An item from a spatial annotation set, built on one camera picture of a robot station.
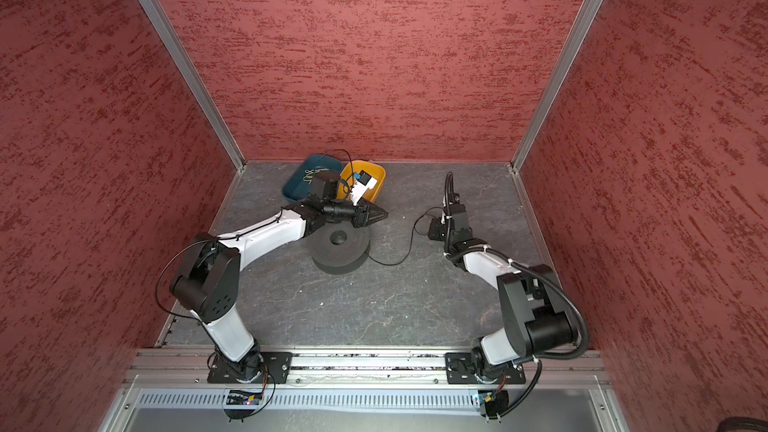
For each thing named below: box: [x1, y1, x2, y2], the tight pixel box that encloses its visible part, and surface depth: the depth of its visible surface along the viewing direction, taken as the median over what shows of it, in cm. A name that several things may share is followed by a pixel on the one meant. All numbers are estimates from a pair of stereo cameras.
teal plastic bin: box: [282, 154, 342, 201], surface depth 115 cm
